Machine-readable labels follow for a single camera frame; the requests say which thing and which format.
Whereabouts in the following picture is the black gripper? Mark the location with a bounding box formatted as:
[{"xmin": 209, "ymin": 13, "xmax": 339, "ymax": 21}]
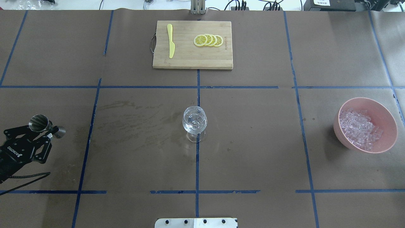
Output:
[{"xmin": 0, "ymin": 125, "xmax": 59, "ymax": 183}]

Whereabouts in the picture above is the steel double jigger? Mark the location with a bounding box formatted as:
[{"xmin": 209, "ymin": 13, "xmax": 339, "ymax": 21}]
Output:
[{"xmin": 28, "ymin": 114, "xmax": 66, "ymax": 139}]

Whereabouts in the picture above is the clear wine glass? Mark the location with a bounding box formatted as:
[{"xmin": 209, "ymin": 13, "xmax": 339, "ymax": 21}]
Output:
[{"xmin": 182, "ymin": 106, "xmax": 208, "ymax": 143}]

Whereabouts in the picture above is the clear ice cubes pile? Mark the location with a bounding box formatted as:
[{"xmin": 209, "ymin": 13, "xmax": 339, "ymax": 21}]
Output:
[{"xmin": 339, "ymin": 108, "xmax": 383, "ymax": 152}]

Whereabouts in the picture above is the clear plastic bag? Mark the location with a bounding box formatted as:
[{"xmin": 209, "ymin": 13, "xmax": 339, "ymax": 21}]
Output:
[{"xmin": 12, "ymin": 0, "xmax": 56, "ymax": 10}]

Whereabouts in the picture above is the bamboo cutting board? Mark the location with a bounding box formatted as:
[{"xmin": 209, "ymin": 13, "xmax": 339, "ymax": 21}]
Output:
[{"xmin": 153, "ymin": 20, "xmax": 234, "ymax": 70}]

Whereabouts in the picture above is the yellow plastic knife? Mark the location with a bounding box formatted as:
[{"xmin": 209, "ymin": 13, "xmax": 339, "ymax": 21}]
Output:
[{"xmin": 167, "ymin": 24, "xmax": 176, "ymax": 58}]

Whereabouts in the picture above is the lemon slice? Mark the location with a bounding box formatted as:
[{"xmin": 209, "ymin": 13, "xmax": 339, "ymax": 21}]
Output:
[
  {"xmin": 214, "ymin": 35, "xmax": 224, "ymax": 47},
  {"xmin": 204, "ymin": 34, "xmax": 214, "ymax": 46},
  {"xmin": 193, "ymin": 35, "xmax": 208, "ymax": 47},
  {"xmin": 208, "ymin": 34, "xmax": 217, "ymax": 47}
]

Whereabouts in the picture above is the black power box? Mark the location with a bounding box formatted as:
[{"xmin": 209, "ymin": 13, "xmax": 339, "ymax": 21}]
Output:
[{"xmin": 303, "ymin": 0, "xmax": 356, "ymax": 12}]

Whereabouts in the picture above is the pink bowl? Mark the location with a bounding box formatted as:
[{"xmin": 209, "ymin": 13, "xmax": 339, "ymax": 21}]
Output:
[{"xmin": 333, "ymin": 97, "xmax": 398, "ymax": 154}]

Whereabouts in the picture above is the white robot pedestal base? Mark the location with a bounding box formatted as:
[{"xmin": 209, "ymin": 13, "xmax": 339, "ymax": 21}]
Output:
[{"xmin": 154, "ymin": 217, "xmax": 238, "ymax": 228}]

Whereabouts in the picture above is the aluminium frame post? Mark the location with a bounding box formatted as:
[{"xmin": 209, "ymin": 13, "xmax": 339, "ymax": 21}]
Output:
[{"xmin": 190, "ymin": 0, "xmax": 207, "ymax": 15}]

